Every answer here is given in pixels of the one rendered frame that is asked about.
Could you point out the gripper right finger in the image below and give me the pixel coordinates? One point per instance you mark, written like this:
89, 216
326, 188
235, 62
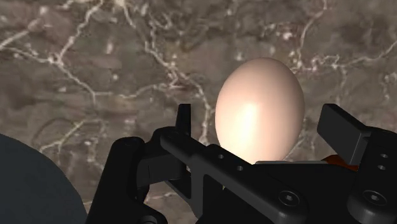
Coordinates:
356, 139

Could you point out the dark grey round plate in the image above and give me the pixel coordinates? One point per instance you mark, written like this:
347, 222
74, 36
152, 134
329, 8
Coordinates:
31, 186

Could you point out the beige egg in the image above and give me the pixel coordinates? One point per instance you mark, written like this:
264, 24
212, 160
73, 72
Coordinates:
259, 109

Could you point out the small orange object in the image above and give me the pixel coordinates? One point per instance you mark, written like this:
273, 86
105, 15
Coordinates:
339, 161

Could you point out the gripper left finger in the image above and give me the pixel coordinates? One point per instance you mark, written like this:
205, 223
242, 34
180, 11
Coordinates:
198, 161

